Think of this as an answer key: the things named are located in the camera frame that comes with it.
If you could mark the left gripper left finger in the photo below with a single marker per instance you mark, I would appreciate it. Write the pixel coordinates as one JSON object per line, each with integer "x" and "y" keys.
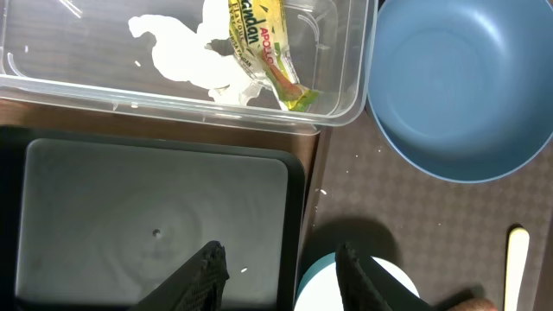
{"x": 198, "y": 285}

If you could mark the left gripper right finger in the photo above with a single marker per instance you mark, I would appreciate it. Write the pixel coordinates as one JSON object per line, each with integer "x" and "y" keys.
{"x": 366, "y": 285}

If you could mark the white tissue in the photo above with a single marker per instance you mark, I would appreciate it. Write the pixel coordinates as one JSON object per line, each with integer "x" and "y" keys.
{"x": 185, "y": 55}

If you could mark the yellow green snack wrapper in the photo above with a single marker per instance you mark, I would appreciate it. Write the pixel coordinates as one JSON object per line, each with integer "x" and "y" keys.
{"x": 259, "y": 37}

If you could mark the light blue rice bowl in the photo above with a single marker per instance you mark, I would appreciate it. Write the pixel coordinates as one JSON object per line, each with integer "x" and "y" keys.
{"x": 319, "y": 288}

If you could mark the dark brown serving tray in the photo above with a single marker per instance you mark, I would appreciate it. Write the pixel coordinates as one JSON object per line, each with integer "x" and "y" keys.
{"x": 449, "y": 237}

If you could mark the orange carrot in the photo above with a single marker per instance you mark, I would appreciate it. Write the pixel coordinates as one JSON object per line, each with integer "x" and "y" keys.
{"x": 474, "y": 304}

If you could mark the black plastic bin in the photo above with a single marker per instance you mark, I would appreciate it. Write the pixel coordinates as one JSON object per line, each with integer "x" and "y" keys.
{"x": 93, "y": 222}

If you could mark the cream plastic spoon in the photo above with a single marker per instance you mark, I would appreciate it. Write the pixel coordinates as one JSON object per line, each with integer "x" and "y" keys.
{"x": 516, "y": 255}

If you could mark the dark blue plate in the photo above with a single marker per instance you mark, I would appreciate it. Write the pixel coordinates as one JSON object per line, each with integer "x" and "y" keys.
{"x": 462, "y": 89}

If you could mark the clear plastic bin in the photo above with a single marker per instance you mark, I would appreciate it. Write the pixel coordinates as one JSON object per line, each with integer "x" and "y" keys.
{"x": 81, "y": 54}

